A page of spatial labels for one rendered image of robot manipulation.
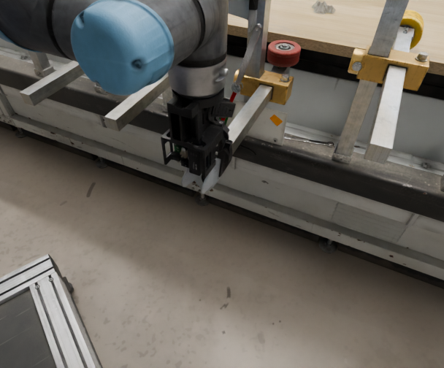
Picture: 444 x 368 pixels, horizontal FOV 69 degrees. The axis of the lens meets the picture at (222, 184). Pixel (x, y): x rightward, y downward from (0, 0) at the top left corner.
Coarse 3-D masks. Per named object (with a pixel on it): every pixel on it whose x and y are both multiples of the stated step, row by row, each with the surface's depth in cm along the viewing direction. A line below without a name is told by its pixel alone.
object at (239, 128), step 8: (280, 72) 80; (288, 72) 85; (264, 88) 74; (256, 96) 72; (264, 96) 72; (248, 104) 70; (256, 104) 70; (264, 104) 73; (240, 112) 68; (248, 112) 68; (256, 112) 69; (240, 120) 66; (248, 120) 66; (232, 128) 64; (240, 128) 64; (248, 128) 67; (232, 136) 62; (240, 136) 64; (232, 144) 61; (232, 152) 62
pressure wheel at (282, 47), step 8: (280, 40) 82; (272, 48) 78; (280, 48) 79; (288, 48) 79; (296, 48) 78; (272, 56) 78; (280, 56) 77; (288, 56) 77; (296, 56) 78; (272, 64) 80; (280, 64) 79; (288, 64) 78
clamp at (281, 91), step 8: (264, 72) 78; (272, 72) 78; (248, 80) 76; (256, 80) 76; (264, 80) 75; (272, 80) 75; (248, 88) 78; (256, 88) 77; (272, 88) 75; (280, 88) 74; (288, 88) 75; (272, 96) 77; (280, 96) 76; (288, 96) 78
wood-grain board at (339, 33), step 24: (288, 0) 104; (312, 0) 104; (336, 0) 104; (360, 0) 104; (384, 0) 104; (432, 0) 104; (240, 24) 90; (288, 24) 90; (312, 24) 90; (336, 24) 90; (360, 24) 90; (432, 24) 90; (312, 48) 85; (336, 48) 82; (432, 48) 80; (432, 72) 77
